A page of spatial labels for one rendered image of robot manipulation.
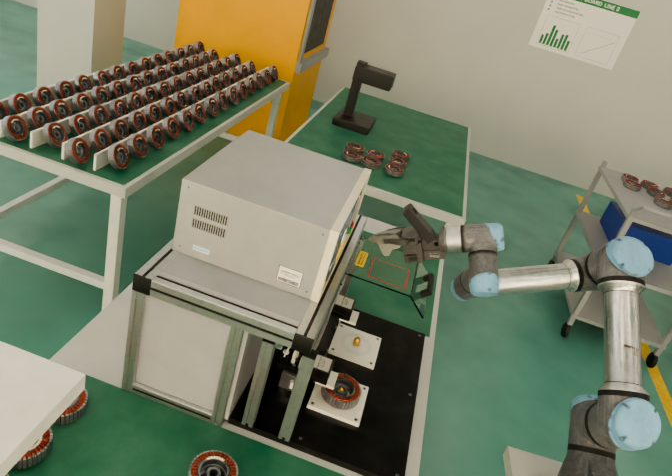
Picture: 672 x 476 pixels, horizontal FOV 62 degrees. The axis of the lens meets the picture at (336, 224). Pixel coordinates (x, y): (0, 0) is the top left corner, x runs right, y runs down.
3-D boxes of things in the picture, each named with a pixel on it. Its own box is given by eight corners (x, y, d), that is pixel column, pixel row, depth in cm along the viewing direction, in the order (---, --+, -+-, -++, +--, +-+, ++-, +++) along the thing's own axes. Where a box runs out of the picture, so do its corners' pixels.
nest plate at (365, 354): (380, 340, 187) (381, 338, 186) (373, 370, 174) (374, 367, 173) (338, 325, 188) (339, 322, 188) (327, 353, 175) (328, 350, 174)
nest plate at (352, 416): (367, 390, 165) (369, 387, 165) (358, 427, 152) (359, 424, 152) (319, 372, 167) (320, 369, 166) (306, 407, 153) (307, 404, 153)
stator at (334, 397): (361, 389, 163) (365, 380, 162) (354, 416, 153) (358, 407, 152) (325, 375, 164) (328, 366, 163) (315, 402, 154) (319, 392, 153)
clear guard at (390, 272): (429, 277, 184) (435, 262, 181) (423, 319, 163) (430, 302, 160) (335, 244, 186) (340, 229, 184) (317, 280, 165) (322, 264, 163)
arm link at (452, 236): (459, 232, 148) (460, 219, 155) (442, 233, 149) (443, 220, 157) (462, 257, 151) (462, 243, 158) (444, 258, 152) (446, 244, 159)
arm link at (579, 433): (600, 454, 155) (603, 404, 160) (629, 456, 142) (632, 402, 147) (558, 443, 154) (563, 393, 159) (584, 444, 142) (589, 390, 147)
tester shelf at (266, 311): (363, 228, 187) (367, 217, 185) (309, 355, 127) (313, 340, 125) (240, 186, 191) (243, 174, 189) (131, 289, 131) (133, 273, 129)
